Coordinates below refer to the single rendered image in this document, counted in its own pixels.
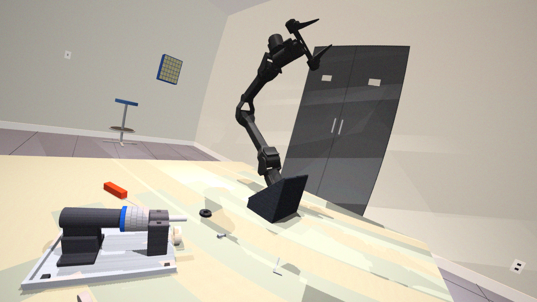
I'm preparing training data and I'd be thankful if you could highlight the blue ring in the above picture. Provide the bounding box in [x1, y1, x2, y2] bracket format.
[120, 206, 127, 232]

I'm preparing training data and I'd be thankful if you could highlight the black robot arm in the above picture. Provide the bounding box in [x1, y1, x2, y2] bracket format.
[235, 34, 303, 186]

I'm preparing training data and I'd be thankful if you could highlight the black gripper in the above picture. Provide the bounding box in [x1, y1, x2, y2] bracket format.
[282, 19, 332, 71]

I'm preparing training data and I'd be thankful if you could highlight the black ring-shaped washer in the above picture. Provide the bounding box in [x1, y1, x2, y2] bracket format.
[199, 209, 212, 217]

